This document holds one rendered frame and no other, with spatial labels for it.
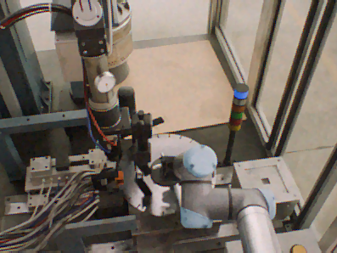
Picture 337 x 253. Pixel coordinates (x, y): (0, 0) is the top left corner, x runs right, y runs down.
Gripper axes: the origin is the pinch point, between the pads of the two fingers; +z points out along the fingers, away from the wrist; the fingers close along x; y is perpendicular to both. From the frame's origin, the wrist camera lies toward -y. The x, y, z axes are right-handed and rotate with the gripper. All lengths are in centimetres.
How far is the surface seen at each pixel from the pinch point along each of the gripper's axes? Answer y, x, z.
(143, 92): 3, -42, 52
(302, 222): -42.0, 15.4, -4.1
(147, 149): 11.1, -5.4, -11.1
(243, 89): -19.9, -26.6, -9.5
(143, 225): 8.7, 16.7, 8.5
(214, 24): -38, -89, 65
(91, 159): 26.1, -6.1, 21.2
